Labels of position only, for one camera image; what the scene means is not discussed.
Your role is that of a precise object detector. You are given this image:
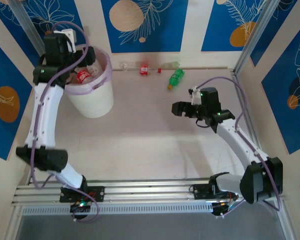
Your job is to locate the green plastic bottle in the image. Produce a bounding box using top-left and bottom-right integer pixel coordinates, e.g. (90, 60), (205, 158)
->
(166, 68), (186, 91)

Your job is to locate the white bin with pink liner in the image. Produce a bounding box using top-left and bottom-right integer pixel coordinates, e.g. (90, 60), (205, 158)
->
(63, 44), (115, 119)

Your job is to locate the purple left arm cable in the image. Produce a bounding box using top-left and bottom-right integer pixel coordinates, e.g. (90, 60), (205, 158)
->
(31, 21), (100, 223)

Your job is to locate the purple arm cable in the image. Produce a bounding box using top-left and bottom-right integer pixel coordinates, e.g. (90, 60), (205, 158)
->
(196, 77), (282, 219)
(31, 21), (100, 223)

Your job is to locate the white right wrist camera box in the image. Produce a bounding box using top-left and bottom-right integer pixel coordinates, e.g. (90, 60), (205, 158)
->
(188, 86), (203, 106)

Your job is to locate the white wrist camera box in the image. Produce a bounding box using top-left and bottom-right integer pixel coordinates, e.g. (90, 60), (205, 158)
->
(188, 86), (203, 106)
(53, 28), (76, 46)

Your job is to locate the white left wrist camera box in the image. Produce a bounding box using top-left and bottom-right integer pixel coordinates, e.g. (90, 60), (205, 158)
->
(53, 28), (76, 46)

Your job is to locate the aluminium side rail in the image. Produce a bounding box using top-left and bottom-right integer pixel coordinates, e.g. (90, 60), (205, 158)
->
(230, 69), (262, 153)

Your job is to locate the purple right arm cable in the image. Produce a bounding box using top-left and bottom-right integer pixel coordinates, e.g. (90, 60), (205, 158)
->
(196, 77), (282, 219)

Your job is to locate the aluminium frame post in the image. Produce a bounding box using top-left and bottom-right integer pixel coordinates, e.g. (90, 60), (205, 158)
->
(233, 0), (278, 76)
(8, 0), (47, 60)

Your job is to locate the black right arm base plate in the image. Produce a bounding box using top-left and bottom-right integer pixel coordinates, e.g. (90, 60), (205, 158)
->
(191, 183), (239, 201)

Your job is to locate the aluminium mounting rail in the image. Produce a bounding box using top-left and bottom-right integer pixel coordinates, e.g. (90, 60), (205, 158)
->
(11, 177), (288, 208)

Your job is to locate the grey slotted cable duct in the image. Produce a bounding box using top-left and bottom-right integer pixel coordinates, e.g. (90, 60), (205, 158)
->
(21, 201), (215, 216)

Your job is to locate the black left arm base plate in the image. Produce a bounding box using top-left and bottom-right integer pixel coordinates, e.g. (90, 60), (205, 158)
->
(59, 185), (106, 203)

